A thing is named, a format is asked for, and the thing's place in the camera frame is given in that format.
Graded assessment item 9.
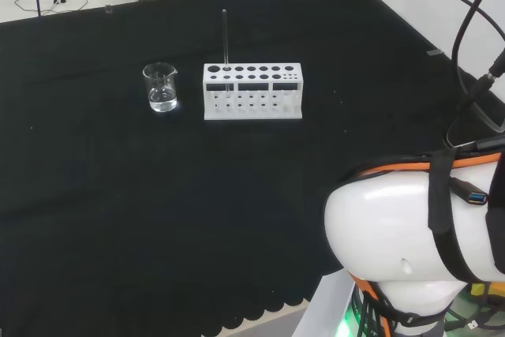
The white test tube rack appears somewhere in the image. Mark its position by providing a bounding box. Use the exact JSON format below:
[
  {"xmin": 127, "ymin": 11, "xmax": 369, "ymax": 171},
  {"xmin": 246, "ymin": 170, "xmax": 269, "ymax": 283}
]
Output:
[{"xmin": 203, "ymin": 62, "xmax": 305, "ymax": 122}]

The clear glass beaker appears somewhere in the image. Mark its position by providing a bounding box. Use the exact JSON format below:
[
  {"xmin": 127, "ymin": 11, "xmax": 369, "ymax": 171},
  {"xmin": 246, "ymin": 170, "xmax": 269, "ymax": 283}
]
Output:
[{"xmin": 142, "ymin": 62, "xmax": 180, "ymax": 114}]

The black bench cloth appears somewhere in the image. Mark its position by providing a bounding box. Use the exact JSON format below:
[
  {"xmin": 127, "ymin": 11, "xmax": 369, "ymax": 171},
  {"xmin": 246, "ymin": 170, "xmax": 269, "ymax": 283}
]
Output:
[{"xmin": 0, "ymin": 0, "xmax": 505, "ymax": 335}]

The orange cable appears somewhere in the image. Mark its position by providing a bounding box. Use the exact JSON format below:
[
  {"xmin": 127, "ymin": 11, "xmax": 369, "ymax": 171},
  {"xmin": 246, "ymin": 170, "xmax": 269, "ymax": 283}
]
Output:
[{"xmin": 357, "ymin": 155, "xmax": 437, "ymax": 177}]

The black cable with blue plug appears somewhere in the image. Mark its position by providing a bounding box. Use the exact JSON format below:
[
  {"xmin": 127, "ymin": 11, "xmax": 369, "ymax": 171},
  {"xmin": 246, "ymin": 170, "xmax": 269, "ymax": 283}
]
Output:
[{"xmin": 448, "ymin": 176, "xmax": 489, "ymax": 207}]

